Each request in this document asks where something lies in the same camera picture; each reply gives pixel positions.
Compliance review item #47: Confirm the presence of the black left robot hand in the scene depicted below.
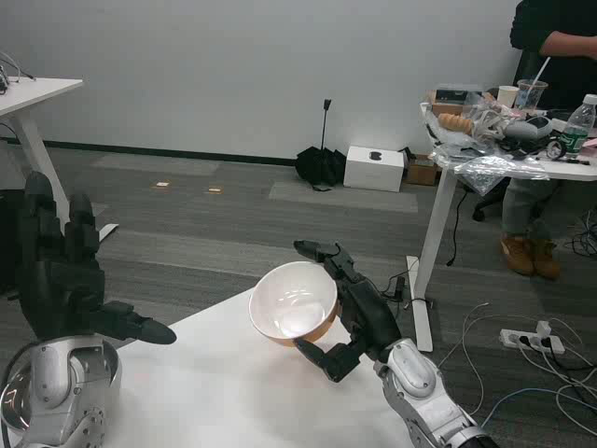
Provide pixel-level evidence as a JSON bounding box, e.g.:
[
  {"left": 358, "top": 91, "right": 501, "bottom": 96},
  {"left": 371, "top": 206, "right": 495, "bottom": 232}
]
[{"left": 16, "top": 171, "right": 177, "bottom": 346}]

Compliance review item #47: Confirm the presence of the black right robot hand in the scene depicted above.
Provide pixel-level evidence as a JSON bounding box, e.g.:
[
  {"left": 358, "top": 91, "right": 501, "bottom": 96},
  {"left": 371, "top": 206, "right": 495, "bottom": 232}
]
[{"left": 292, "top": 239, "right": 403, "bottom": 385}]

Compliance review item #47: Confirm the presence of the white and orange plastic bowl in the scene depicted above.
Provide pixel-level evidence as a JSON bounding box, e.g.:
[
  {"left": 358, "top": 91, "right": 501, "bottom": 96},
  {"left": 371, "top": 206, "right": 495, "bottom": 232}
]
[{"left": 247, "top": 260, "right": 339, "bottom": 350}]

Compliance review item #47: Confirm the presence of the cluttered white desk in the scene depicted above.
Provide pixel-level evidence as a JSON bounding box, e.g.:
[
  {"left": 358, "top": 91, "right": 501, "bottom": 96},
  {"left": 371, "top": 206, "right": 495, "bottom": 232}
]
[{"left": 405, "top": 100, "right": 597, "bottom": 354}]

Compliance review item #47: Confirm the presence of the white carton with black print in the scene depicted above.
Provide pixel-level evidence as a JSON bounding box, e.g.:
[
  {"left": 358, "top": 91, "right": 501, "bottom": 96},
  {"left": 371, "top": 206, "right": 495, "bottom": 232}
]
[{"left": 343, "top": 145, "right": 406, "bottom": 192}]

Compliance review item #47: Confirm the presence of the small open cardboard box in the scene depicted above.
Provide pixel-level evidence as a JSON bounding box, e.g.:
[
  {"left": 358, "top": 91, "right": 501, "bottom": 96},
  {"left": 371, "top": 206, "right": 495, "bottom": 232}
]
[{"left": 403, "top": 153, "right": 439, "bottom": 187}]

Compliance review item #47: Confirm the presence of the white power strip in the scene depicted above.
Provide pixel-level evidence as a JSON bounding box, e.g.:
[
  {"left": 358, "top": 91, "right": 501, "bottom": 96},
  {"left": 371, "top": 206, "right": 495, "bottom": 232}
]
[{"left": 499, "top": 320, "right": 566, "bottom": 352}]

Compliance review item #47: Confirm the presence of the black folded umbrella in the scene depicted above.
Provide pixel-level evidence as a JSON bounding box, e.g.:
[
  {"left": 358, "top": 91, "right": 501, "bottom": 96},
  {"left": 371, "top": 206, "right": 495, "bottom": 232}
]
[{"left": 295, "top": 98, "right": 346, "bottom": 192}]

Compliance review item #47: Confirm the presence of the black office chair base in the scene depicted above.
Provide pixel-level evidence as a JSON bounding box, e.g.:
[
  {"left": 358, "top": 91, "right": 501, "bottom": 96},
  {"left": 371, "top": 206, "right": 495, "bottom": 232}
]
[{"left": 471, "top": 186, "right": 505, "bottom": 223}]

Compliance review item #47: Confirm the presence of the clear crumpled plastic bag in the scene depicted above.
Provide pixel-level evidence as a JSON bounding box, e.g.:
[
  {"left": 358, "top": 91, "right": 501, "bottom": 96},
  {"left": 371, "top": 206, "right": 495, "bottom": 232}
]
[{"left": 426, "top": 139, "right": 551, "bottom": 197}]

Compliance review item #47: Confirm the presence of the white desk with angled leg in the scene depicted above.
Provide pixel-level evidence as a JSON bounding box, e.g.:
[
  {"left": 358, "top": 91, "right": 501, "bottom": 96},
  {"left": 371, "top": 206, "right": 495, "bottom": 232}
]
[{"left": 0, "top": 77, "right": 120, "bottom": 244}]

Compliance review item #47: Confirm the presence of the orange ribbed object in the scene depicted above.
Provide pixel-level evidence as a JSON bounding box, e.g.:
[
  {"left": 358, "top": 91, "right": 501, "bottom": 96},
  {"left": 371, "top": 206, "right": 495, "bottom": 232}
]
[{"left": 437, "top": 113, "right": 477, "bottom": 137}]

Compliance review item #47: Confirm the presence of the grey handheld device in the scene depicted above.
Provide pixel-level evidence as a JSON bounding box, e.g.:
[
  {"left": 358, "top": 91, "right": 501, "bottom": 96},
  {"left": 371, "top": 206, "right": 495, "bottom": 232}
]
[{"left": 506, "top": 116, "right": 554, "bottom": 140}]

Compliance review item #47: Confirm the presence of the white paper cup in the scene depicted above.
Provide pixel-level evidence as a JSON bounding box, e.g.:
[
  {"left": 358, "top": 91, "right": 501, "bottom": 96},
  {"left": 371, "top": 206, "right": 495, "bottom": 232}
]
[{"left": 496, "top": 85, "right": 521, "bottom": 109}]

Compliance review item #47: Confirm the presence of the clear plastic cup with straw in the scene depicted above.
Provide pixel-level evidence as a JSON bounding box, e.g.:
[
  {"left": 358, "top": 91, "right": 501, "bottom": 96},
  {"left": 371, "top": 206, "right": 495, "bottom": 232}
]
[{"left": 516, "top": 56, "right": 552, "bottom": 111}]

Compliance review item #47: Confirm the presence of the clear water bottle green label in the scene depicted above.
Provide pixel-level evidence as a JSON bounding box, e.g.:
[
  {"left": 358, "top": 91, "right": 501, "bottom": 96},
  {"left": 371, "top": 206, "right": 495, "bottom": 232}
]
[{"left": 559, "top": 93, "right": 597, "bottom": 160}]

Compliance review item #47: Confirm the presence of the person in dark top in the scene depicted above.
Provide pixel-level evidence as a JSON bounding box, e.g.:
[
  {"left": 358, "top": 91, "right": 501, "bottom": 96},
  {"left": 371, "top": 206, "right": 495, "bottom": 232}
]
[{"left": 500, "top": 0, "right": 597, "bottom": 281}]

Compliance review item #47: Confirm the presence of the white floor cable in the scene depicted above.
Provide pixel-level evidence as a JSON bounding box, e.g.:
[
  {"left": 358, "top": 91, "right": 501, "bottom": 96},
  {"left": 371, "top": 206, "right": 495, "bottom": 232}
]
[{"left": 437, "top": 301, "right": 597, "bottom": 416}]

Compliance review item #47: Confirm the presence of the black hanging cable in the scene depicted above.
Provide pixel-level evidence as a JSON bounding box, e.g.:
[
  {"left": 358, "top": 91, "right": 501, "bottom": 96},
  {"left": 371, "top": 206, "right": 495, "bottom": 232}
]
[{"left": 445, "top": 189, "right": 468, "bottom": 268}]

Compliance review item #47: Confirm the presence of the blue floor cable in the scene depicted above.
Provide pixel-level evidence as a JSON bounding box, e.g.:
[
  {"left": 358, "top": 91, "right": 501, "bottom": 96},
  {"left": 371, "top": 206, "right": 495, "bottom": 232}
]
[{"left": 479, "top": 385, "right": 597, "bottom": 427}]

